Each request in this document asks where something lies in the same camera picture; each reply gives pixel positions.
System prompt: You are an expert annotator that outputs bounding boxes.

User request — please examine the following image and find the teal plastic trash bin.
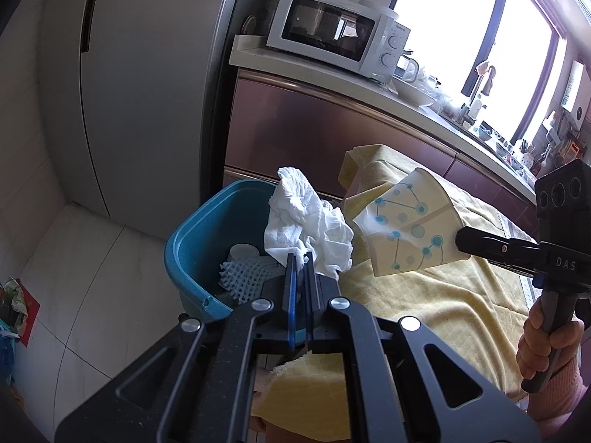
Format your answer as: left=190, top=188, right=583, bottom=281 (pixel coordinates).
left=164, top=179, right=276, bottom=322

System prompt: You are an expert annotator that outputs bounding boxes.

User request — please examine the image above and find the kitchen window frame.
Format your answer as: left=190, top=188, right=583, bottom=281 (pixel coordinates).
left=394, top=0, right=566, bottom=143

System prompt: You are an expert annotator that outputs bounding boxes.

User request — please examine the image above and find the glass electric kettle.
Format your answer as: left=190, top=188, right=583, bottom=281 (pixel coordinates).
left=394, top=54, right=420, bottom=83

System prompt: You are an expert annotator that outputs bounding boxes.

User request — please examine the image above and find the patterned paper cup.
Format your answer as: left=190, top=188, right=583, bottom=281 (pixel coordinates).
left=353, top=168, right=469, bottom=277
left=228, top=243, right=260, bottom=261

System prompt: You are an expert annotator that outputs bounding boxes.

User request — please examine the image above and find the pink sleeved forearm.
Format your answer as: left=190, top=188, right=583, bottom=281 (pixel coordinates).
left=527, top=358, right=588, bottom=438

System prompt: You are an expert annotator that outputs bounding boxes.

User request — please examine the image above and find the kitchen faucet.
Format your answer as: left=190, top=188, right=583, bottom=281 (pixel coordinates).
left=457, top=60, right=497, bottom=128

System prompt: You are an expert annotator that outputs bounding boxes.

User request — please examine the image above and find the white microwave oven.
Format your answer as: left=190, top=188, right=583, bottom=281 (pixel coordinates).
left=266, top=0, right=411, bottom=83

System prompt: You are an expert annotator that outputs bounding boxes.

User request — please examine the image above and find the person's right hand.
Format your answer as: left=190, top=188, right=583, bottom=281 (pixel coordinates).
left=516, top=299, right=584, bottom=380

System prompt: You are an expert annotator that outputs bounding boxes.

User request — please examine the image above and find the kitchen counter with cabinets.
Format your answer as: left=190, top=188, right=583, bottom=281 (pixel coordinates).
left=223, top=35, right=537, bottom=234

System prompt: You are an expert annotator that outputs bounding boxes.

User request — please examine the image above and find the white water heater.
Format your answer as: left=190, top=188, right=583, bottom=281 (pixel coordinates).
left=561, top=61, right=591, bottom=131

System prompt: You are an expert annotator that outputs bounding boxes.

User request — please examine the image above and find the yellow patterned tablecloth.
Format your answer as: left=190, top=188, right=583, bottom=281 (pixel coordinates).
left=252, top=144, right=533, bottom=442

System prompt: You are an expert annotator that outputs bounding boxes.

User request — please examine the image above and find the large white bowl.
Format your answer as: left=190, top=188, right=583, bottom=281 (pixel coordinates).
left=391, top=77, right=435, bottom=107

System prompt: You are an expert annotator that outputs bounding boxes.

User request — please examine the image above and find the white tissue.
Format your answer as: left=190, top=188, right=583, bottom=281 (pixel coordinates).
left=263, top=167, right=353, bottom=279

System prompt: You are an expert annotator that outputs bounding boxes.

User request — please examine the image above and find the white foam fruit net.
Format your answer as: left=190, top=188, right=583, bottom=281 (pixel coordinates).
left=219, top=256, right=284, bottom=305

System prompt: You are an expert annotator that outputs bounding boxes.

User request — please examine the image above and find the red snack bag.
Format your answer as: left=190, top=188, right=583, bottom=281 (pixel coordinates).
left=17, top=279, right=40, bottom=347

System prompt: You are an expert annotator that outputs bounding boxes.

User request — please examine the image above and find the grey refrigerator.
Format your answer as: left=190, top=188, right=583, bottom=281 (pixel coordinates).
left=39, top=0, right=236, bottom=238

